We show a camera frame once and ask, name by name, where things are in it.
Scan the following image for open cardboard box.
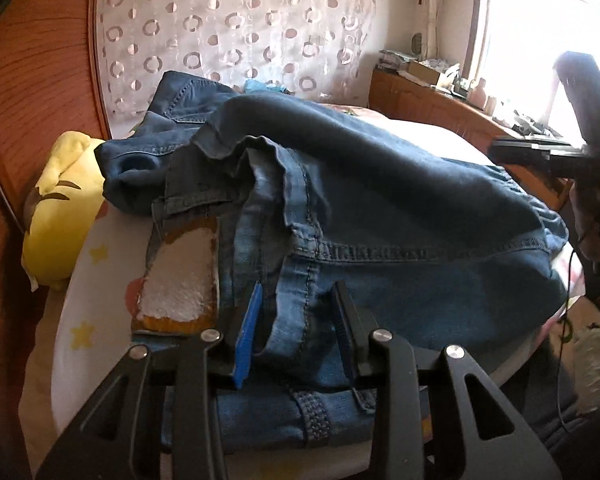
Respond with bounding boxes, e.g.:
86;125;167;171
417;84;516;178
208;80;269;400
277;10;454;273
405;60;456;86

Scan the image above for person's right hand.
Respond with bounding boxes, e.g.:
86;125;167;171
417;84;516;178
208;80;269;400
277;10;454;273
575;180;600;267

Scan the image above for black cable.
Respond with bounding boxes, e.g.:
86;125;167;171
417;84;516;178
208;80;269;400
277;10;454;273
554;240;583;441

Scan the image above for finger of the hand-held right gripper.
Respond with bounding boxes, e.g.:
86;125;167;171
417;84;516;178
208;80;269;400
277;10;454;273
489;139;588;177

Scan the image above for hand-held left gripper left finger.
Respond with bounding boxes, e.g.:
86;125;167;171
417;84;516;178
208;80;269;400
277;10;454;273
35;281;265;480

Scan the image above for yellow plush toy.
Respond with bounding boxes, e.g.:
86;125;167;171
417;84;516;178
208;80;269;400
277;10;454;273
21;131;108;292

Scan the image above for blue denim pants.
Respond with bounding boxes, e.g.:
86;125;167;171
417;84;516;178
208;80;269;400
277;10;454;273
97;71;570;451

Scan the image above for beige window curtain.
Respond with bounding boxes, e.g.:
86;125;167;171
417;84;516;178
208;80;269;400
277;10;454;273
409;0;491;61

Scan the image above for circle-patterned sheer curtain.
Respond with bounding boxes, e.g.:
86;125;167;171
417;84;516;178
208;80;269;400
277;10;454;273
96;0;396;126

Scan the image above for stack of printed papers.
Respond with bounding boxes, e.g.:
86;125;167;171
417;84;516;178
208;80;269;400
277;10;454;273
377;49;412;72

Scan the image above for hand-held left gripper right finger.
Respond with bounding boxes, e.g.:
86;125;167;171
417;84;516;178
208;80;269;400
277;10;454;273
330;281;563;480

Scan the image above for window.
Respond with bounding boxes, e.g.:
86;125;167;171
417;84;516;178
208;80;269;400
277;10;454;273
467;0;600;131

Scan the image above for floral blanket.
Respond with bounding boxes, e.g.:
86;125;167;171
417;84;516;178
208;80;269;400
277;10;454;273
320;101;396;121

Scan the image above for wooden cabinet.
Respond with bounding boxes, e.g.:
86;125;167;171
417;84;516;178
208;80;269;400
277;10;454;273
369;67;576;211

